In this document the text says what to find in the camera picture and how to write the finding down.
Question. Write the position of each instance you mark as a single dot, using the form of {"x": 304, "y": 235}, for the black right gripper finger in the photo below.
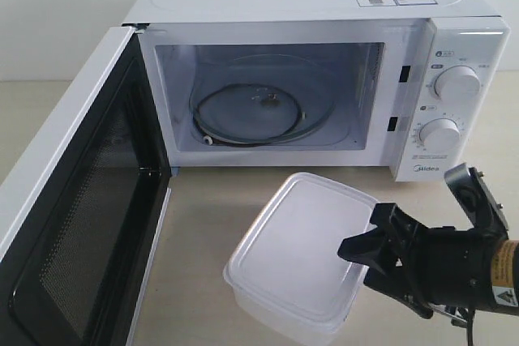
{"x": 376, "y": 279}
{"x": 372, "y": 249}

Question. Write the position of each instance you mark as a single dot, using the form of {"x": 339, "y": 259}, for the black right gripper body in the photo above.
{"x": 463, "y": 270}

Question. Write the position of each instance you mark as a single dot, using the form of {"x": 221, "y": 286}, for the clear plastic food container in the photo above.
{"x": 285, "y": 272}

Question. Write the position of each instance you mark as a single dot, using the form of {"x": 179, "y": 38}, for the white microwave door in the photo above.
{"x": 82, "y": 208}

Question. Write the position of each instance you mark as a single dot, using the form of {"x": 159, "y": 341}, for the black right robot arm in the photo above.
{"x": 507, "y": 277}

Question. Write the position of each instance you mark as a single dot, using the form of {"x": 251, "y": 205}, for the glass microwave turntable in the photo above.
{"x": 262, "y": 99}

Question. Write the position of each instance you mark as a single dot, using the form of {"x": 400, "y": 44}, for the white microwave oven body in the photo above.
{"x": 386, "y": 59}

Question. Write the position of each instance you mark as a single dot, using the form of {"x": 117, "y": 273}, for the white upper power knob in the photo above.
{"x": 457, "y": 84}

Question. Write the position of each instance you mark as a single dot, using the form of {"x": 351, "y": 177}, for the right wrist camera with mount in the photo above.
{"x": 476, "y": 200}

